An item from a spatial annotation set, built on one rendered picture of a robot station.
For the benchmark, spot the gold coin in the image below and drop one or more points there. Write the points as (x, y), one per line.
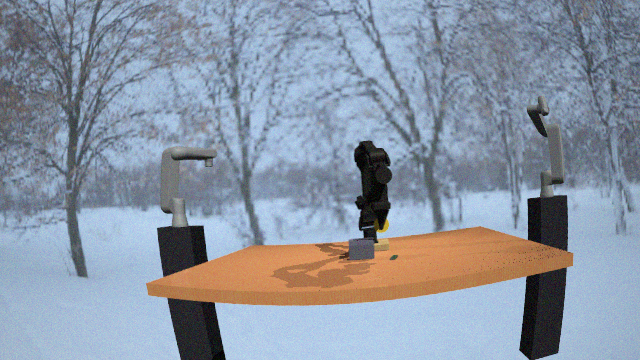
(377, 228)

